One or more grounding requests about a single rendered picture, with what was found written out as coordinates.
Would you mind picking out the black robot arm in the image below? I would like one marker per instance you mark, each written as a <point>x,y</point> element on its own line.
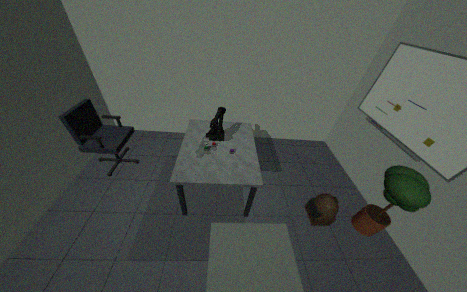
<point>214,122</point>

